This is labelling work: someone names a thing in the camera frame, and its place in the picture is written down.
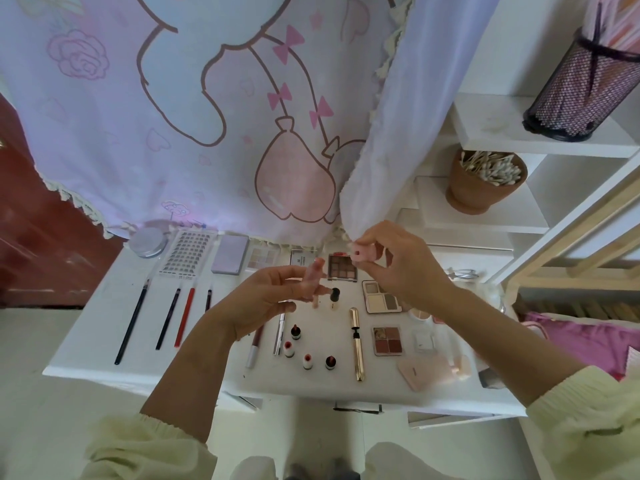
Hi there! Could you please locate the person's right hand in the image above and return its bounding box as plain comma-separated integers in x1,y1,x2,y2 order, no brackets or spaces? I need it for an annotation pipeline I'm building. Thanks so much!
350,219,456,311

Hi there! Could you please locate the person's left hand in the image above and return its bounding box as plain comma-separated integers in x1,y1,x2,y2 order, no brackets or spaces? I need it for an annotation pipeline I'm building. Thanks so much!
218,257,329,341

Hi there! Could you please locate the tan eyeshadow palette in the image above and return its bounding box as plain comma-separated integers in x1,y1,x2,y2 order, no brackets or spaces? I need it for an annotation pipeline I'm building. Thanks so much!
362,279,404,316

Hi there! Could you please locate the clear eyeshadow palette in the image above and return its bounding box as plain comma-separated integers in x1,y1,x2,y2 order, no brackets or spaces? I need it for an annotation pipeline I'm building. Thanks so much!
248,245,279,271

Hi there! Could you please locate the lavender rectangular palette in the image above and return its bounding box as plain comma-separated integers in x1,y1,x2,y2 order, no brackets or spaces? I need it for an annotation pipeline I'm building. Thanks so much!
212,233,251,276

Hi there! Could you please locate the dark brown eyeshadow palette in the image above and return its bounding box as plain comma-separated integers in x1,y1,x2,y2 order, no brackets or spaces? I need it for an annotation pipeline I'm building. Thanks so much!
328,253,359,283

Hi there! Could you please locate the red lip pencil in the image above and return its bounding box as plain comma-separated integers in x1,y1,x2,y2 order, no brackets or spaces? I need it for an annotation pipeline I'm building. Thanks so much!
174,285,197,349

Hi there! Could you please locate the small brown quad eyeshadow palette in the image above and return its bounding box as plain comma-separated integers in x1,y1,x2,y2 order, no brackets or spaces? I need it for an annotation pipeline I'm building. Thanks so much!
372,325,405,357

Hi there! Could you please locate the white false eyelash tray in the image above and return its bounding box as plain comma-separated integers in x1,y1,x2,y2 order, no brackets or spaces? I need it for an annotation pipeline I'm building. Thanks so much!
160,229,214,279

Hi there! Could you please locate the pink foundation tube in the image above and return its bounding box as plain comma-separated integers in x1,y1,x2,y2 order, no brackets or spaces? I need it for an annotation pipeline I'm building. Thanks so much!
397,353,471,393

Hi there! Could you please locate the round silver compact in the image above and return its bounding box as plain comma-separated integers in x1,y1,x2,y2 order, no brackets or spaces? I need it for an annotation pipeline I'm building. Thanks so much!
129,227,171,260

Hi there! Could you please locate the person's left forearm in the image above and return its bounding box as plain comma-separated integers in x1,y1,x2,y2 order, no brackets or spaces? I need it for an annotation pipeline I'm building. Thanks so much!
85,315,261,480

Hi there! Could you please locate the person's right forearm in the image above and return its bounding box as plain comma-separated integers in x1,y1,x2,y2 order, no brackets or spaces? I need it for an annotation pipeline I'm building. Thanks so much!
430,285,640,480

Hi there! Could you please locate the terracotta pot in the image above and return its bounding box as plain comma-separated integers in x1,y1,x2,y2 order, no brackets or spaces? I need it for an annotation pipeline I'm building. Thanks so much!
446,147,528,216

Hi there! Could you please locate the white shelf unit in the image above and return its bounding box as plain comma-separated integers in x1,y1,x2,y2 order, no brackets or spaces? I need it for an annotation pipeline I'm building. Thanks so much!
392,0,640,281

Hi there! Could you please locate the bunch of cotton swabs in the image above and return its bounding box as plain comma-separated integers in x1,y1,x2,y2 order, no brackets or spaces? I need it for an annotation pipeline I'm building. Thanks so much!
460,149,524,186

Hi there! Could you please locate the white table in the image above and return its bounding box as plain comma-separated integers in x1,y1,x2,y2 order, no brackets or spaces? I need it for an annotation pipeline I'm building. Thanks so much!
42,233,528,418

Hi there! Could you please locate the reddish brown door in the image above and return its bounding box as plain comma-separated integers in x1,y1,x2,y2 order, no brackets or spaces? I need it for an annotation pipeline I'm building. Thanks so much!
0,95,123,308

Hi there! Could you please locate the pink cartoon print cloth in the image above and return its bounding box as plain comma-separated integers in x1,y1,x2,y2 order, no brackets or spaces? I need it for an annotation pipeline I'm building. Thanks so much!
0,0,501,246

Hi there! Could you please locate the dark container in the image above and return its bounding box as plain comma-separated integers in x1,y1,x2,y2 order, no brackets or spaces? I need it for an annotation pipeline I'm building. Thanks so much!
523,27,640,143

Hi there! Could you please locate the small white bow-handle drawer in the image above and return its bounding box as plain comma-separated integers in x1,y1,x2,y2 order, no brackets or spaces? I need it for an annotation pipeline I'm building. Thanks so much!
395,235,516,281

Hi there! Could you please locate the wooden bed frame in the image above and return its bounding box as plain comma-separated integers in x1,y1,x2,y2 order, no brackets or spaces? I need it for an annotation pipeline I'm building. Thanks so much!
490,179,640,480

